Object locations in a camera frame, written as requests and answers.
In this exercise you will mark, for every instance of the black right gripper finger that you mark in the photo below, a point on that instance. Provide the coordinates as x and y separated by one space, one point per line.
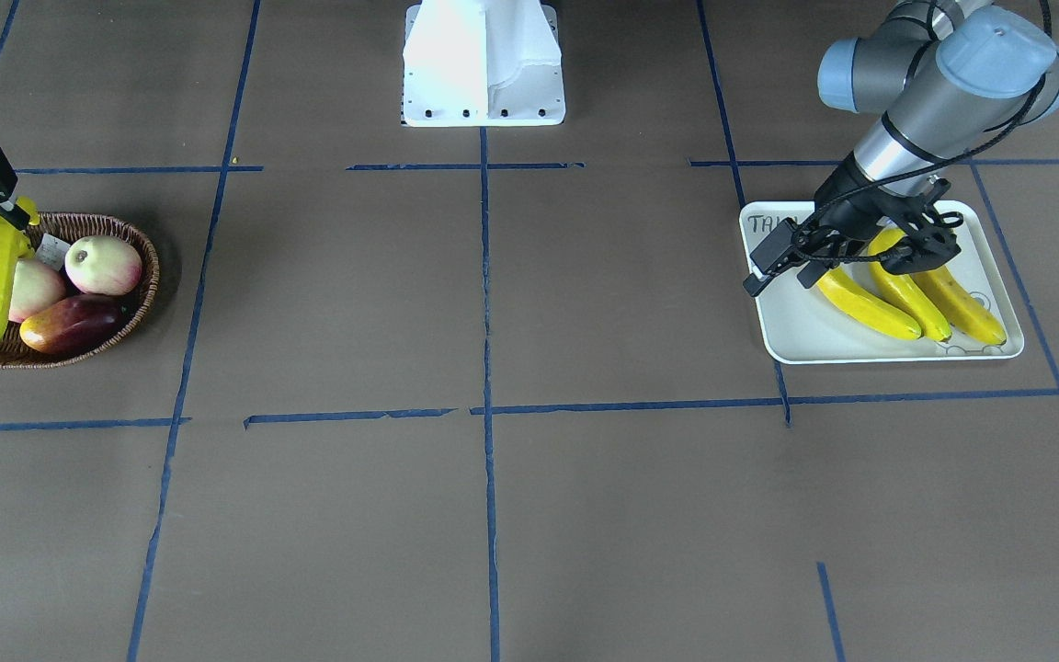
19 212

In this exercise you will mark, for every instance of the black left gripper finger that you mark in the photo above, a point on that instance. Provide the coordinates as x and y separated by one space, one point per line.
782 249
929 242

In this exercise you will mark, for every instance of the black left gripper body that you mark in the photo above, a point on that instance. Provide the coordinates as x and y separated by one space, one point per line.
846 207

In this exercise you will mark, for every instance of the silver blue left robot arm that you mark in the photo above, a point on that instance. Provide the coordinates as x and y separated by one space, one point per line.
944 80

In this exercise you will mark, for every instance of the brown wicker basket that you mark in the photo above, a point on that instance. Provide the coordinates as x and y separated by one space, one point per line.
69 227

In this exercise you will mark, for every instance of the white bear tray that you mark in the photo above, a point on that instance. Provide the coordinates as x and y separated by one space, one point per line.
800 326

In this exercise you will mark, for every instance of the red yellow apple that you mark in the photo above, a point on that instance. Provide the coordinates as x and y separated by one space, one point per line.
103 265

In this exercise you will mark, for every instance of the dark purple fruit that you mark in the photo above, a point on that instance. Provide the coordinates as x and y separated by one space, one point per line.
73 325

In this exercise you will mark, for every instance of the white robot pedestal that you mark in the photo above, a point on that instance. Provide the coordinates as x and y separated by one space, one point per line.
482 64

